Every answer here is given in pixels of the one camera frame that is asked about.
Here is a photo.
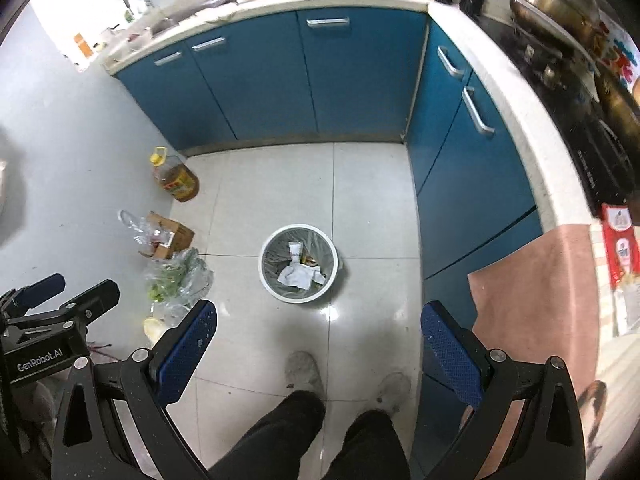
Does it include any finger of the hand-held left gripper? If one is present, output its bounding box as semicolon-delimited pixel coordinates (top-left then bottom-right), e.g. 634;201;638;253
4;280;121;345
0;273;67;317

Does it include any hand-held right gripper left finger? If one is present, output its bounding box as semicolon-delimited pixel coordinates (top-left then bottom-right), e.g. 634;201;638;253
51;299;218;480

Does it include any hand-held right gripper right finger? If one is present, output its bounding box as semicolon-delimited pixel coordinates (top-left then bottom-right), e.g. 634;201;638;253
420;301;586;480

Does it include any white paper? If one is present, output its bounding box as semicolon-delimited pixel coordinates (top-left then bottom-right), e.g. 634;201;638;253
277;262;326;291

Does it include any white trash bin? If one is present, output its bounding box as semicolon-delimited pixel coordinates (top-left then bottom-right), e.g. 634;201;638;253
258;225;343;304

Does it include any grey slipper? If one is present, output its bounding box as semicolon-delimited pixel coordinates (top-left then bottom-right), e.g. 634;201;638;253
376;372;412;413
285;351;326;401

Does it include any bag of green vegetables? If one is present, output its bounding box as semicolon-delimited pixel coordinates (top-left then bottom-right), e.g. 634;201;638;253
144;247;213;321

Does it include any clear plastic bag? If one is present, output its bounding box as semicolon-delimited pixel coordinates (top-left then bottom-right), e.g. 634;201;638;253
117;209;166;258

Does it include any brown cardboard box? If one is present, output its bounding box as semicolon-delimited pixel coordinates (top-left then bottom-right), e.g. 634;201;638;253
145;211;195;260

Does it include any striped cat printed mat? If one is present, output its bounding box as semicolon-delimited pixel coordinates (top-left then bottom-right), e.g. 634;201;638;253
457;222;640;480

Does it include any person's right leg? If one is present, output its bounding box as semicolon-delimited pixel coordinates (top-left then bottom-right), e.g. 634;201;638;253
322;410;411;480

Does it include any person's leg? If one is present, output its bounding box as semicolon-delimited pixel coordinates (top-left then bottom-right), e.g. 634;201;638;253
322;410;411;480
207;390;327;480

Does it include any person's left leg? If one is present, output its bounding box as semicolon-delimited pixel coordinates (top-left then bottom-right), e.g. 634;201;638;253
207;390;327;480

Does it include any yellow cooking oil bottle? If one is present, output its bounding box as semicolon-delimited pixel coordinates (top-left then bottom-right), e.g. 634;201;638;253
150;146;200;203

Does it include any red snack packet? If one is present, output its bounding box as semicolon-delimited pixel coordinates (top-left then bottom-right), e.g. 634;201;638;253
600;202;640;336

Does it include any black gas stove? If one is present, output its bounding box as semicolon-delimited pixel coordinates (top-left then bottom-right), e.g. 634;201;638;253
475;15;638;218

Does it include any steel sink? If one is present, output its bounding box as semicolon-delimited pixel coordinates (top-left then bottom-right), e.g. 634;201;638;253
150;0;236;36

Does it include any colourful wall sticker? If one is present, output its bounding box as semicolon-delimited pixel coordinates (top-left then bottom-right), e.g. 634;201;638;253
597;10;640;81

